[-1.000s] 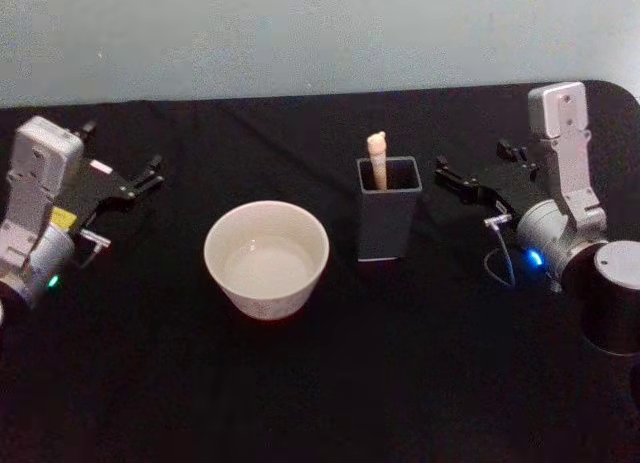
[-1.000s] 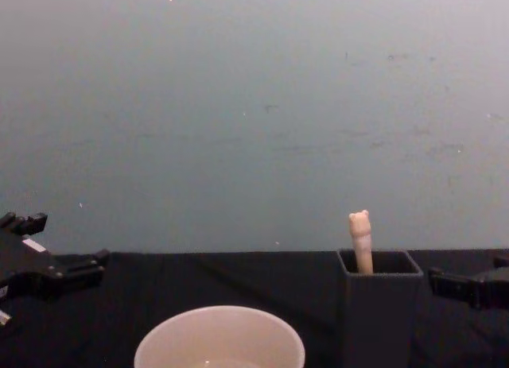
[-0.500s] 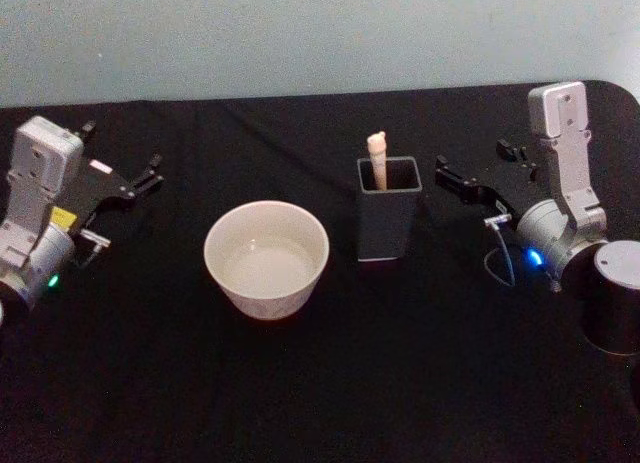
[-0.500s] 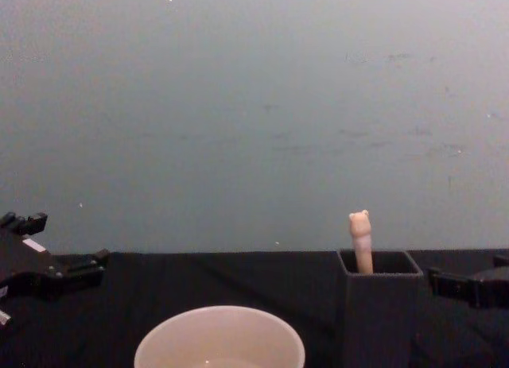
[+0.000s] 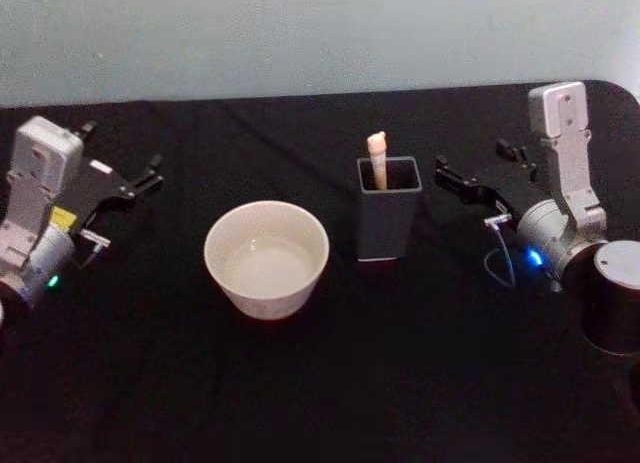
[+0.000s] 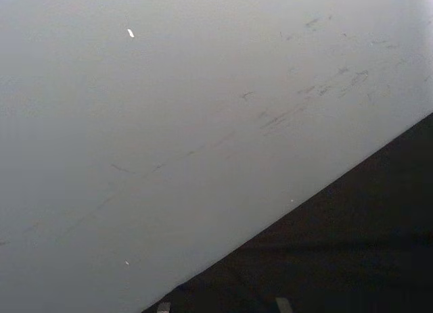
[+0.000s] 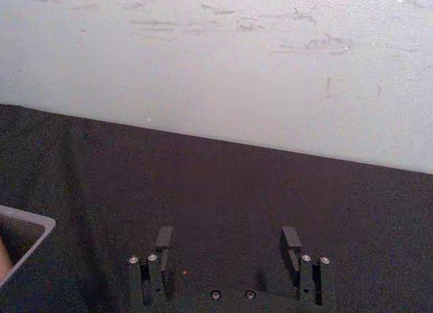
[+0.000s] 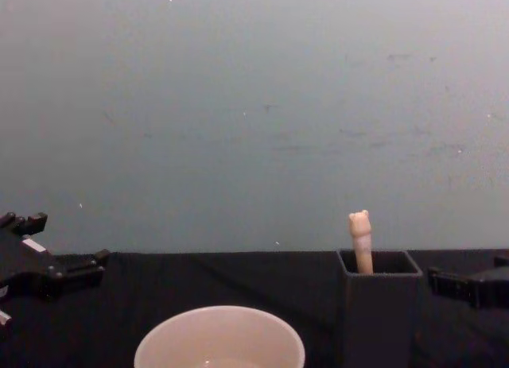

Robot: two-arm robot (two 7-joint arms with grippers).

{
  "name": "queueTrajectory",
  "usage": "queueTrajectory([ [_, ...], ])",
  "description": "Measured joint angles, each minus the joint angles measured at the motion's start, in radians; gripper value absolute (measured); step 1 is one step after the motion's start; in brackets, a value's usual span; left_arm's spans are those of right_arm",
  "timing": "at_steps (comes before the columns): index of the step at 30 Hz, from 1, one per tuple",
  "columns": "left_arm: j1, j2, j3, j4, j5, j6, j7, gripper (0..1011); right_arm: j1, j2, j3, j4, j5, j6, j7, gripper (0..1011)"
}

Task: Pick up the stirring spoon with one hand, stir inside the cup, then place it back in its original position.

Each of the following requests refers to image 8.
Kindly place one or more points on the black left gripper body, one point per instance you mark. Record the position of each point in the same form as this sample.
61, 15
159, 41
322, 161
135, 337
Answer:
28, 268

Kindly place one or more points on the pale wall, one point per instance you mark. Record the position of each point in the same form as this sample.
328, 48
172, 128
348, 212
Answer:
238, 105

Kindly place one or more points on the black table cloth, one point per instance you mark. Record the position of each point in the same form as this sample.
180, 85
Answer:
222, 280

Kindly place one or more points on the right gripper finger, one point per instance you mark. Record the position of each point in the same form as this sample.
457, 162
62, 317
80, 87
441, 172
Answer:
502, 260
449, 283

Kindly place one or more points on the cream stick with bear head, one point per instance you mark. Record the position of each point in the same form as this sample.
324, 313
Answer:
361, 237

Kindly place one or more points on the white round bowl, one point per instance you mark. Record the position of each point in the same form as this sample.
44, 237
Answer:
218, 336

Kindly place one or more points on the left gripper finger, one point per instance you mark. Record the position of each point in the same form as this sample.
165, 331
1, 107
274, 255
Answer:
81, 270
33, 221

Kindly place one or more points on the black square holder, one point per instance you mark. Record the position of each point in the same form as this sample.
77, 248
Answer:
378, 320

